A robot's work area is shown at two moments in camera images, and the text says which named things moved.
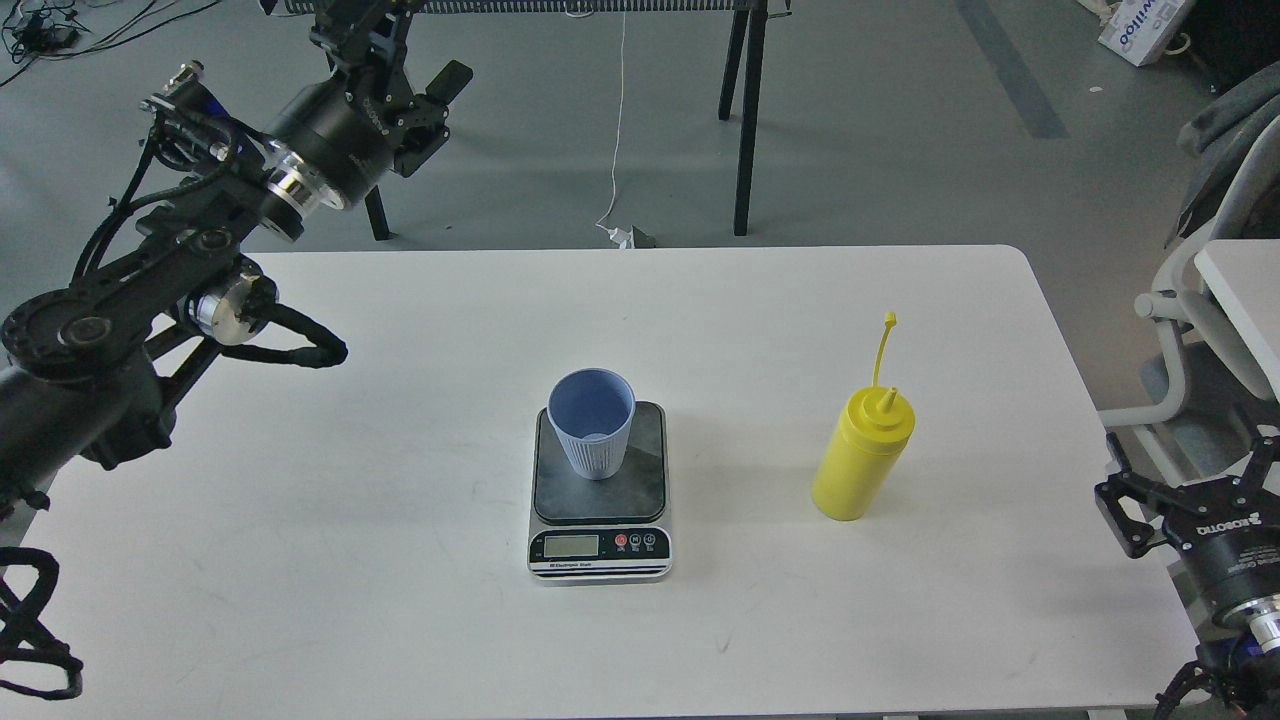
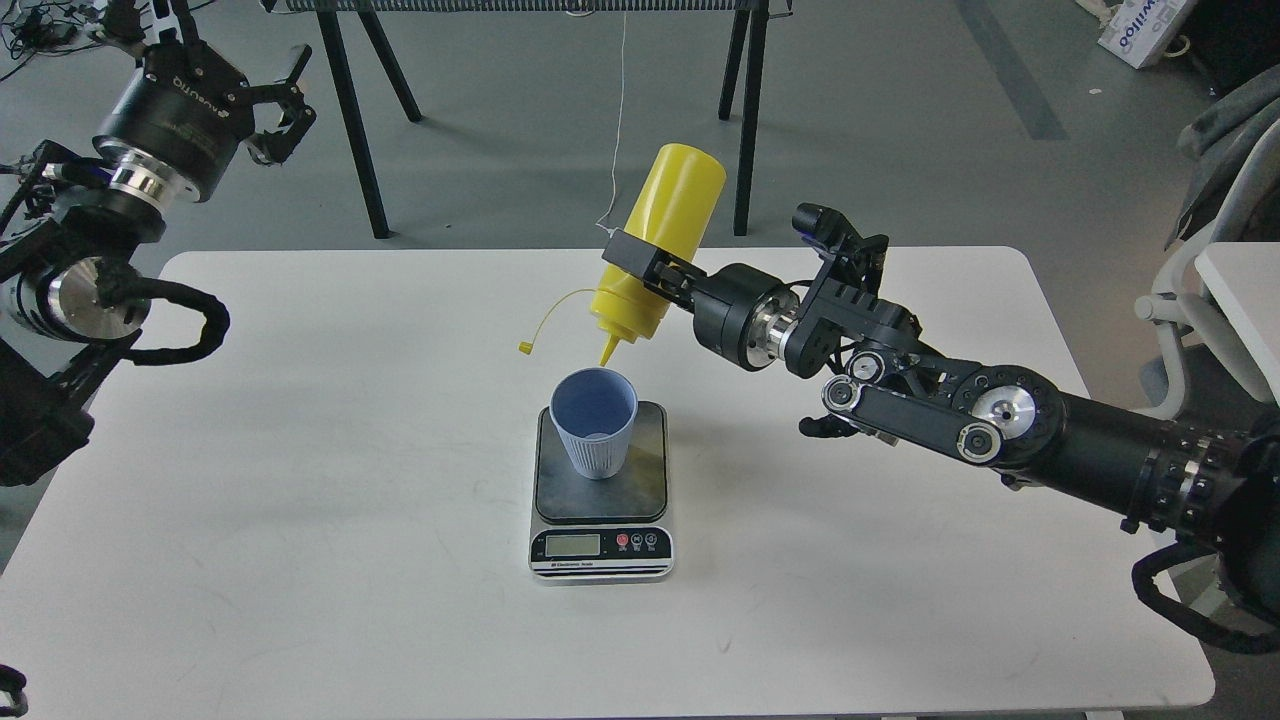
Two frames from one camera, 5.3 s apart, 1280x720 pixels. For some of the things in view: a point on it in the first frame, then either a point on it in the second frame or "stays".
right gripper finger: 1134,506 → 663,273
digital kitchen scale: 601,532 stays
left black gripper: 354,127 → 180,122
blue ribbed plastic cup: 592,409 stays
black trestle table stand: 743,61 stays
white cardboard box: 1141,30 stays
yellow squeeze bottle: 865,449 → 672,211
